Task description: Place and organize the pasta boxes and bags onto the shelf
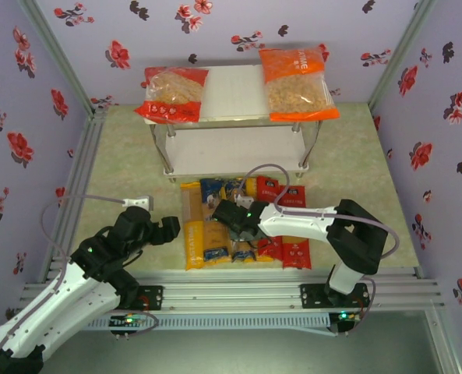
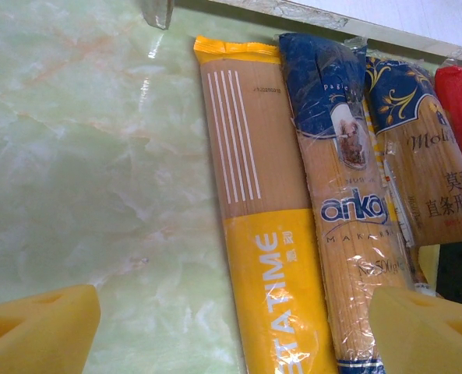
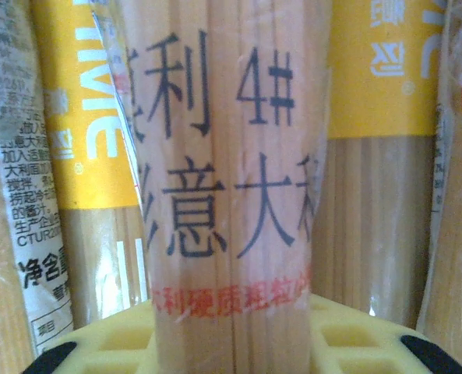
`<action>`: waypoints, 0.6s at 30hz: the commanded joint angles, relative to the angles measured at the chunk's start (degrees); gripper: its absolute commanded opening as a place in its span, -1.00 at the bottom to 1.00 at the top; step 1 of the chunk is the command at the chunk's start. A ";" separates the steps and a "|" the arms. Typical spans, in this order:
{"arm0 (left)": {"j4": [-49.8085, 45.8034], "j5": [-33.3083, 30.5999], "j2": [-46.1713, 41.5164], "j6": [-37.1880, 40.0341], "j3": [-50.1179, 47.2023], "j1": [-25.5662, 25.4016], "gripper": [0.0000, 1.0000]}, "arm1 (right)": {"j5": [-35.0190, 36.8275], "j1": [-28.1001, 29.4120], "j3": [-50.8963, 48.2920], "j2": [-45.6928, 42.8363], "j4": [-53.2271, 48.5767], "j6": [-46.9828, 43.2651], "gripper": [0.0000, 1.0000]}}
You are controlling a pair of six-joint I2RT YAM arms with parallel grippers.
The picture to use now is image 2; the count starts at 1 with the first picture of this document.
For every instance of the white two-tier shelf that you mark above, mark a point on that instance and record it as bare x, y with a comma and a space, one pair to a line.
410, 19

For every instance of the blue Arkay spaghetti pack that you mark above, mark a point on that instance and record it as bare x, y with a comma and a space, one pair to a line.
339, 163

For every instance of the yellow Pastatime spaghetti pack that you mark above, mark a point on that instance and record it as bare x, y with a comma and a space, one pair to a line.
262, 175

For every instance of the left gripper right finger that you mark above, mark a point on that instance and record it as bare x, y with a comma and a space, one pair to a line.
425, 339

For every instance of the blue Molisana spaghetti pack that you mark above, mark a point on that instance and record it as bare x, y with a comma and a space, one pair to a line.
421, 163

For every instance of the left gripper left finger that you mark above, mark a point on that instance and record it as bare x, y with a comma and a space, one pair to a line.
32, 335

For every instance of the red spaghetti pack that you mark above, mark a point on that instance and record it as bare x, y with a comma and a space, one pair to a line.
460, 105

